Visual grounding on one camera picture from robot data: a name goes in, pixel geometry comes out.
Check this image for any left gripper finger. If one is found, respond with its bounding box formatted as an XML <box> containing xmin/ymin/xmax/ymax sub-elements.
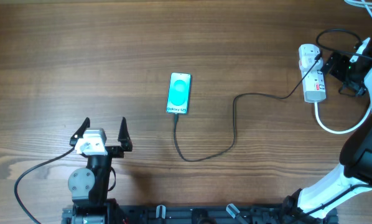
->
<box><xmin>118</xmin><ymin>117</ymin><xmax>133</xmax><ymax>152</ymax></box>
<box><xmin>69</xmin><ymin>117</ymin><xmax>90</xmax><ymax>146</ymax></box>

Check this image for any black usb charging cable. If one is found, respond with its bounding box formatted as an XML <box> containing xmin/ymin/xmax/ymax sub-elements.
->
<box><xmin>172</xmin><ymin>52</ymin><xmax>323</xmax><ymax>163</ymax></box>

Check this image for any smartphone with teal screen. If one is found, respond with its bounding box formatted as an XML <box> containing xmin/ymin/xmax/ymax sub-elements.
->
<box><xmin>166</xmin><ymin>73</ymin><xmax>192</xmax><ymax>114</ymax></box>

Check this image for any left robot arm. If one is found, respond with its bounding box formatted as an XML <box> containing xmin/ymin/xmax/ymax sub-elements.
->
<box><xmin>62</xmin><ymin>118</ymin><xmax>133</xmax><ymax>224</ymax></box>

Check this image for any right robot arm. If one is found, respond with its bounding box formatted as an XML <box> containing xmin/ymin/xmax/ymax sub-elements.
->
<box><xmin>278</xmin><ymin>36</ymin><xmax>372</xmax><ymax>223</ymax></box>

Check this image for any white charger plug adapter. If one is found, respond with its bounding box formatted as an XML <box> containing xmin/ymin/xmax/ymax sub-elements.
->
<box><xmin>299</xmin><ymin>55</ymin><xmax>323</xmax><ymax>72</ymax></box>

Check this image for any white power strip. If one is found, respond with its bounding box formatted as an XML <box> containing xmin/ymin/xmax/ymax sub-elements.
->
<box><xmin>299</xmin><ymin>44</ymin><xmax>327</xmax><ymax>103</ymax></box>

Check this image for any white power strip cord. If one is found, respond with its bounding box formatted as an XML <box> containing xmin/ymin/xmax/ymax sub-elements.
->
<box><xmin>314</xmin><ymin>0</ymin><xmax>372</xmax><ymax>135</ymax></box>

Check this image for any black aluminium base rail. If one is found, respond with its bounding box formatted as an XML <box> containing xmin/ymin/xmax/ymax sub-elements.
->
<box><xmin>61</xmin><ymin>204</ymin><xmax>339</xmax><ymax>224</ymax></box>

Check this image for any black left camera cable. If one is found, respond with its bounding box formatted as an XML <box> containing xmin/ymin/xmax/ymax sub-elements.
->
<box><xmin>14</xmin><ymin>146</ymin><xmax>77</xmax><ymax>224</ymax></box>

